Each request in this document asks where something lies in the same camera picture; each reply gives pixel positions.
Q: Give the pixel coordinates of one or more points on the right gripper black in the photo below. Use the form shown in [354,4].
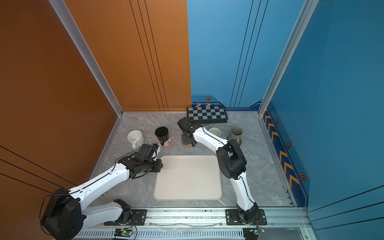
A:
[184,141]

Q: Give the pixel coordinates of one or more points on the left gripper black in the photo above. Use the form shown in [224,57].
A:
[159,165]

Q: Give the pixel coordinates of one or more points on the pink flower coaster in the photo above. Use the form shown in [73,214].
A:
[167,145]

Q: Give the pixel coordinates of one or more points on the black mug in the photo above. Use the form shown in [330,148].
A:
[162,134]

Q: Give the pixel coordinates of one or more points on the lavender mug white inside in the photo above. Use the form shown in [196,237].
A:
[217,132]

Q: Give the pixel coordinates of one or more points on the grey green mug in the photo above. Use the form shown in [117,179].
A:
[235,134]

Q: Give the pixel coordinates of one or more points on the brown wooden coaster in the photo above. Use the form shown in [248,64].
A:
[240,142]

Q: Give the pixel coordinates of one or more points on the woven rattan coaster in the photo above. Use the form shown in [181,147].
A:
[186,144]

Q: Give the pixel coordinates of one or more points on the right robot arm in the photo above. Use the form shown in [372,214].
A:
[232,164]

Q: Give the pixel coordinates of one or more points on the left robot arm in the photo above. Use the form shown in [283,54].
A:
[68,211]

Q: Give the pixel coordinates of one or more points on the folded checkerboard box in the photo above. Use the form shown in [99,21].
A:
[212,114]

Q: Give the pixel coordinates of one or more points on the cream serving tray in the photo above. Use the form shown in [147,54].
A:
[188,178]

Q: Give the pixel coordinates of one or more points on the green circuit board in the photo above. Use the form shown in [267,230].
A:
[123,234]

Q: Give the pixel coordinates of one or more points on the right small circuit board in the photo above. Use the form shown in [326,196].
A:
[252,233]

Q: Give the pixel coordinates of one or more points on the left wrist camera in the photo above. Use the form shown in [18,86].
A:
[147,153]

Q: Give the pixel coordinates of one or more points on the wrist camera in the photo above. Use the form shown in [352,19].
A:
[147,153]
[185,125]

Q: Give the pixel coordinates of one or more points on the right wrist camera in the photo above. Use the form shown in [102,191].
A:
[185,125]

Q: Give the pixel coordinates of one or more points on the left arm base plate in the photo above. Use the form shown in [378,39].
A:
[136,217]

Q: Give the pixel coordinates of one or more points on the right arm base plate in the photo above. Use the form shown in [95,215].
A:
[234,217]

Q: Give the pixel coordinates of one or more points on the aluminium front rail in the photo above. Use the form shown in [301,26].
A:
[215,217]

